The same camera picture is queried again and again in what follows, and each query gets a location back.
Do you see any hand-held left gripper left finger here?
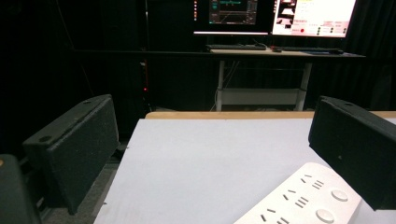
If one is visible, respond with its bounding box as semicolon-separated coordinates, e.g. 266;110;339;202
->
21;93;120;216

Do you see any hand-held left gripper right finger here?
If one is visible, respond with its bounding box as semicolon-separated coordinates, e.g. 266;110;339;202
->
307;95;396;211

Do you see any white power strip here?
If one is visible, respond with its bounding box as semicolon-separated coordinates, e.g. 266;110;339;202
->
233;161;362;224

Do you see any white-legged desk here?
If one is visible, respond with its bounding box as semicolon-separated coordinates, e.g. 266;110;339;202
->
208;48;367;112

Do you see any black keyboard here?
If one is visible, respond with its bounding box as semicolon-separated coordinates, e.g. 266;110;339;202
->
279;46;345;55
205;43;268;51

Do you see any bright-screen monitor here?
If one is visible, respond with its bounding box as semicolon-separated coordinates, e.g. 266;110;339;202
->
272;0;358;39

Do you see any dark-screen monitor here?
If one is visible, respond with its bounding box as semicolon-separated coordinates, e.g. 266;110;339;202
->
192;0;276;36

